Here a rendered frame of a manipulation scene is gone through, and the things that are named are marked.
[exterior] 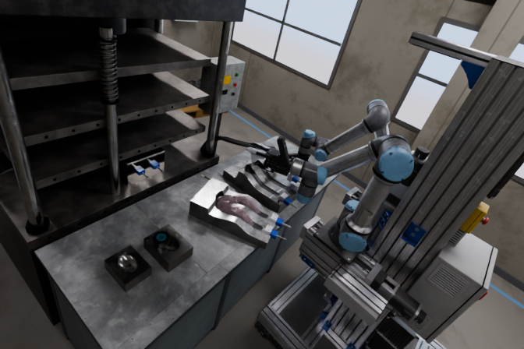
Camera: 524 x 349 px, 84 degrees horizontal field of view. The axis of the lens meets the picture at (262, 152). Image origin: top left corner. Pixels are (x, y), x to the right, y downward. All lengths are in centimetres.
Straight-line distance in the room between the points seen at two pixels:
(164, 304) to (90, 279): 36
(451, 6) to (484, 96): 225
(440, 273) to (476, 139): 62
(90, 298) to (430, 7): 352
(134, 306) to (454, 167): 147
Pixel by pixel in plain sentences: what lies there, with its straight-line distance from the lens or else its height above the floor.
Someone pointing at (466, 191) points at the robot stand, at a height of 154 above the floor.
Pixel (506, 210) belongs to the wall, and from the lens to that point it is 378.
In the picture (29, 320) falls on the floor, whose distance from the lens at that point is 253.
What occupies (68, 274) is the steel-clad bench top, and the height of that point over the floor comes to 80.
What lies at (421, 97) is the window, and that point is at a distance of 357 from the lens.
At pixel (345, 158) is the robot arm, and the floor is 150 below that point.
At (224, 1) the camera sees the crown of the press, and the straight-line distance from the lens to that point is 183.
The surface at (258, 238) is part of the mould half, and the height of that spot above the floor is 86.
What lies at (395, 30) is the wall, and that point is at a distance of 366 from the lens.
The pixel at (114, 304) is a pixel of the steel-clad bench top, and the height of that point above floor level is 80.
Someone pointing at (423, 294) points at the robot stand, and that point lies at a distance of 172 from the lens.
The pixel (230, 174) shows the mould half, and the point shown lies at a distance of 207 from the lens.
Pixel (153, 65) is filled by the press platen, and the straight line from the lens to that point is 179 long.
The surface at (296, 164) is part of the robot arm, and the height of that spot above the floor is 146.
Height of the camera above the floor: 211
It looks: 32 degrees down
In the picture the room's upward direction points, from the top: 15 degrees clockwise
